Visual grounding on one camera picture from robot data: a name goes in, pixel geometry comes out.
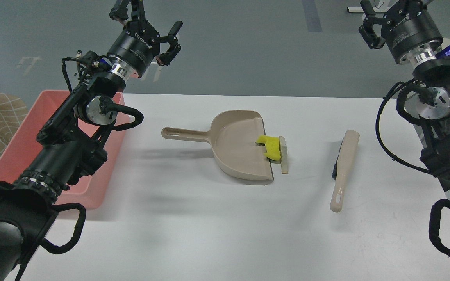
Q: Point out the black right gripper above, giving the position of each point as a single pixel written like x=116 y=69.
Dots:
x=410 y=26

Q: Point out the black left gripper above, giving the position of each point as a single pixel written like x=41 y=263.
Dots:
x=134 y=45

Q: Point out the beige hand brush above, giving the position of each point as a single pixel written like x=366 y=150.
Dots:
x=343 y=168

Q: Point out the beige plastic dustpan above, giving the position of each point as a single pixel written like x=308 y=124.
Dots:
x=232 y=136

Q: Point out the toast bread slice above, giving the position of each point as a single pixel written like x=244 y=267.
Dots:
x=284 y=161

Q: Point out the yellow sponge piece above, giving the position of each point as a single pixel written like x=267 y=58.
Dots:
x=272 y=145

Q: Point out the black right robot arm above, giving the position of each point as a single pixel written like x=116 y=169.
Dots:
x=424 y=101

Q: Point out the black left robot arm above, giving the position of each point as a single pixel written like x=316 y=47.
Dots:
x=73 y=139

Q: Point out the pink plastic bin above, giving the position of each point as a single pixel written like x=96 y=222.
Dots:
x=23 y=148

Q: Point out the white stand base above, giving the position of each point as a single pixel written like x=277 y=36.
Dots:
x=354 y=10

